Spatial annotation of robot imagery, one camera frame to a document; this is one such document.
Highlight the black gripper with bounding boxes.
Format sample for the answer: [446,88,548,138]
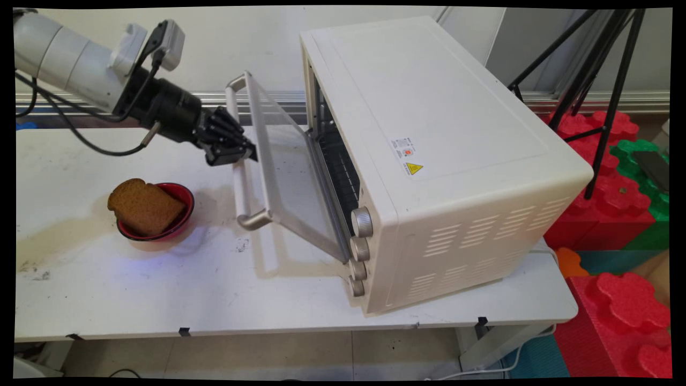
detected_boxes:
[126,70,259,167]

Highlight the glass oven door with handle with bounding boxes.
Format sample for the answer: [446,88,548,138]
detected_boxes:
[225,71,352,264]

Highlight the red bowl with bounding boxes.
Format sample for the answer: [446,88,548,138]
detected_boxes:
[116,182,195,242]

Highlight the brown bread slice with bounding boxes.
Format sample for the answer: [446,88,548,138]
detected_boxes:
[107,179,188,237]

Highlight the yellow warning sticker label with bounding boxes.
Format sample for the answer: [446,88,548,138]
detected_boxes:
[389,137,425,177]

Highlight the cream toaster oven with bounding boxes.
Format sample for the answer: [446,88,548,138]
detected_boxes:
[299,15,594,316]

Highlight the orange foam piece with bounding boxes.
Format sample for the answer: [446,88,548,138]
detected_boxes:
[555,247,590,279]

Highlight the red foam block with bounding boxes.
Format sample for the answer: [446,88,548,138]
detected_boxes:
[555,272,672,378]
[541,110,657,251]

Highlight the black tripod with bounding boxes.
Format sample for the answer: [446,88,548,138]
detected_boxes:
[506,8,646,200]

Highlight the flat black device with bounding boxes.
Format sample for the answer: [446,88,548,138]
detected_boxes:
[632,150,670,194]

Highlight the green foam block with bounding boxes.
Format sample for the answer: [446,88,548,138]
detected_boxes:
[611,138,670,251]

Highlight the black camera cable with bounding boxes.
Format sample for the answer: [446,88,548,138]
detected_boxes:
[32,21,167,123]

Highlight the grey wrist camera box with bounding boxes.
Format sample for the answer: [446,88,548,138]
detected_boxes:
[145,20,186,71]

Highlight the oven wire rack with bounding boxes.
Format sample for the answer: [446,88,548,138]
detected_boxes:
[316,129,361,215]

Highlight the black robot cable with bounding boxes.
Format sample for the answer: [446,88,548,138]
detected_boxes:
[15,72,161,157]

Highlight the white table leg frame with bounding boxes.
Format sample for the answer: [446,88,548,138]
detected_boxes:
[456,322,555,370]

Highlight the white power cable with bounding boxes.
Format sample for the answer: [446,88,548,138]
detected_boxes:
[426,240,561,381]

